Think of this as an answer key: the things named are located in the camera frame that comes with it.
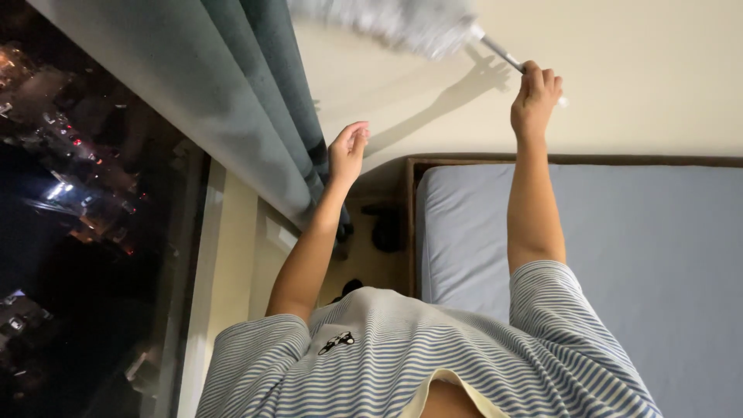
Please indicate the person's left hand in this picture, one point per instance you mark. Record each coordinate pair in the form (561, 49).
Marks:
(345, 157)

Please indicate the person's right hand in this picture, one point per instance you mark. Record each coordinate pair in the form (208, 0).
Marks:
(533, 107)

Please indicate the person's right fingers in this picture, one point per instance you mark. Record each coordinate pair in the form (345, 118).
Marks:
(543, 78)

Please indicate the person's left fingers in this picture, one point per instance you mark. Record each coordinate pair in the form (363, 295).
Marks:
(359, 136)

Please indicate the white fluffy duster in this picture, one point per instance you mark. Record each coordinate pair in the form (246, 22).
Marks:
(406, 23)

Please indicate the black object on floor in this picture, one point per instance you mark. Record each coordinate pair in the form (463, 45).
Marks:
(386, 229)

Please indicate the grey-green curtain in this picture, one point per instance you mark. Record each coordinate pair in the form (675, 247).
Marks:
(232, 98)

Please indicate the black slipper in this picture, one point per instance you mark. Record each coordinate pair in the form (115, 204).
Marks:
(351, 287)

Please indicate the mattress with blue sheet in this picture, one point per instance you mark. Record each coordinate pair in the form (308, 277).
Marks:
(609, 261)

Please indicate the blue striped shirt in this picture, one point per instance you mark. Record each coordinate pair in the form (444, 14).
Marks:
(377, 360)

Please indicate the glass window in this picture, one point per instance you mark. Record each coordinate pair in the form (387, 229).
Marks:
(87, 220)

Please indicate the brown bed frame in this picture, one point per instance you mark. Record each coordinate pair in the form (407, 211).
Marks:
(411, 220)

